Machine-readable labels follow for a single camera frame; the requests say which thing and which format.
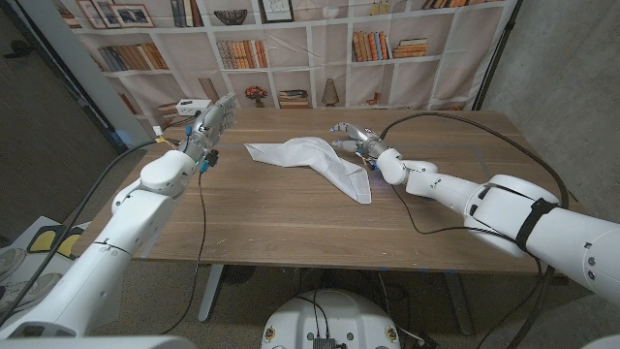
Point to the yellow and black floor pad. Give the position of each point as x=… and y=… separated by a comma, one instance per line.
x=46, y=238

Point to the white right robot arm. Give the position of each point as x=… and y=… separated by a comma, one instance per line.
x=557, y=228

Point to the white floor mat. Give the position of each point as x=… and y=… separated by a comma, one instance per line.
x=68, y=264

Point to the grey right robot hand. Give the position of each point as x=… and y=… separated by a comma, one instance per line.
x=365, y=138

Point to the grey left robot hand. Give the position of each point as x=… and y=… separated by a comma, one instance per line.
x=210, y=128

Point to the black backdrop stand pole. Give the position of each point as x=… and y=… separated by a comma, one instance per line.
x=494, y=58

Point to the grey sneaker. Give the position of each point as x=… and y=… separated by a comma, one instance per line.
x=29, y=291
x=10, y=262

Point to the printed bookshelf backdrop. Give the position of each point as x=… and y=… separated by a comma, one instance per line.
x=329, y=63

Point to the grey metal table leg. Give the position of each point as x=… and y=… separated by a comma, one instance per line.
x=460, y=305
x=210, y=295

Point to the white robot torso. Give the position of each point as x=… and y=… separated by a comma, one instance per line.
x=334, y=320

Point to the white cloth napkin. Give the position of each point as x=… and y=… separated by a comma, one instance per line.
x=315, y=155

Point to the white power strip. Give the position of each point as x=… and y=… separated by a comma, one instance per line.
x=194, y=107

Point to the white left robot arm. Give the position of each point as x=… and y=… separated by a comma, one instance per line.
x=131, y=228

